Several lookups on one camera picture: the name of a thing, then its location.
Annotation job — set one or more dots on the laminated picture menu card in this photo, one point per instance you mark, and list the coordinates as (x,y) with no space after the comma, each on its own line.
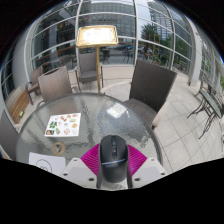
(63,125)

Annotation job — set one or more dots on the dark grey wicker chair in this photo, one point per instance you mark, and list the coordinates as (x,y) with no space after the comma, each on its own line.
(7,133)

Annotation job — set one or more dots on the wooden slatted bench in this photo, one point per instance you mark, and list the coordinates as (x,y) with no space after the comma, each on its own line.
(18,105)

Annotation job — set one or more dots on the dark brown wicker chair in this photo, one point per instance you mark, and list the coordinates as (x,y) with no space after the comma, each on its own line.
(151,85)

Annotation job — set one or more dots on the black computer mouse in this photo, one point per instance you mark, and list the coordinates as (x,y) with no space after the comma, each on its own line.
(114,160)

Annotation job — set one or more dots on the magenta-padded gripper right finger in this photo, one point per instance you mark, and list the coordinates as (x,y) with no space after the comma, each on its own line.
(136,161)

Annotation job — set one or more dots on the metal garden table set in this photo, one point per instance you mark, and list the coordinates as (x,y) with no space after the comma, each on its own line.
(210,103)

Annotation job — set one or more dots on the white printed mouse pad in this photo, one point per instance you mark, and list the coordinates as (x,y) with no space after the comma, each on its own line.
(55,161)

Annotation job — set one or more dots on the grey-brown wicker chair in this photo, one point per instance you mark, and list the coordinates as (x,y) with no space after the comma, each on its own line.
(87,66)
(55,83)
(35,80)

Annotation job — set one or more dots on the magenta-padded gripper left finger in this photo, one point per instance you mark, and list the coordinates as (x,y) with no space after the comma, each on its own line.
(90,161)

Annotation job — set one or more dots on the gold menu lectern stand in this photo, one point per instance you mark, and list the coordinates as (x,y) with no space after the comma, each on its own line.
(96,36)

